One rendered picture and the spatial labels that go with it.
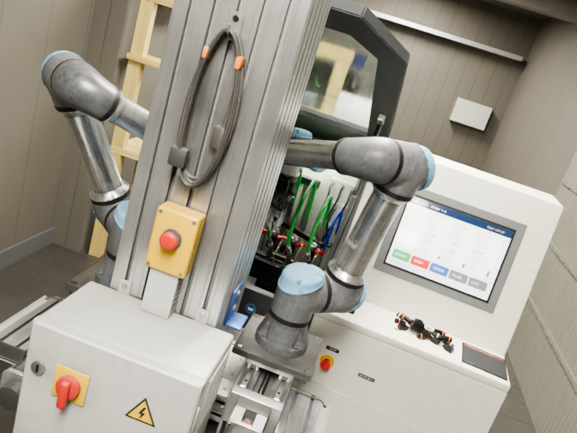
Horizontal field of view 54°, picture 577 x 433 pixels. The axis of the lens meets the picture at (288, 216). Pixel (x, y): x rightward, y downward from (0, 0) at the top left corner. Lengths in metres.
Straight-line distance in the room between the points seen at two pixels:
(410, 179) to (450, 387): 0.91
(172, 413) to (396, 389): 1.17
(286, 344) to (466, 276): 0.90
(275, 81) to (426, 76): 7.72
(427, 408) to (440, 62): 7.05
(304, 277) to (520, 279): 1.01
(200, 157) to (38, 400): 0.56
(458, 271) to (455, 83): 6.70
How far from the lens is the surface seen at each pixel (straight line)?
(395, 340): 2.05
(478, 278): 2.25
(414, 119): 8.79
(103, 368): 1.13
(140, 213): 1.22
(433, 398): 2.14
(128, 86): 3.87
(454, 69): 8.78
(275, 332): 1.57
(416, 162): 1.44
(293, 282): 1.51
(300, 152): 1.56
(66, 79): 1.48
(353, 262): 1.56
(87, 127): 1.62
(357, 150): 1.38
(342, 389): 2.17
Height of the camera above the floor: 1.85
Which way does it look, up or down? 17 degrees down
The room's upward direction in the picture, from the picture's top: 18 degrees clockwise
